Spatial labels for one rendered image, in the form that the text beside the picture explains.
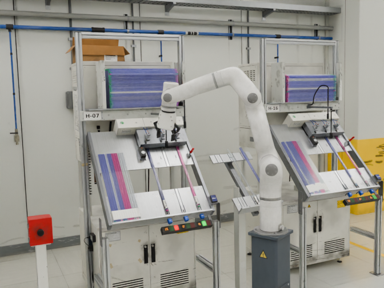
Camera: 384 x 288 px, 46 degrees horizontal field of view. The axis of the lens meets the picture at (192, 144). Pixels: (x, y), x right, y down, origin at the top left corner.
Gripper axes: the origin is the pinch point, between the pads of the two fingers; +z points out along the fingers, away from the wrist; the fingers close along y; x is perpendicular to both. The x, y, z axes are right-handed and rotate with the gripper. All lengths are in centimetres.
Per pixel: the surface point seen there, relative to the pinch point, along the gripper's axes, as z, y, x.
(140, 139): 14, -37, 35
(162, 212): 51, -4, 13
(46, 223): 57, -54, -33
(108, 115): 2, -61, 31
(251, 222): 96, 19, 142
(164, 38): -53, -45, 69
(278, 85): -26, 24, 140
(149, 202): 47, -13, 12
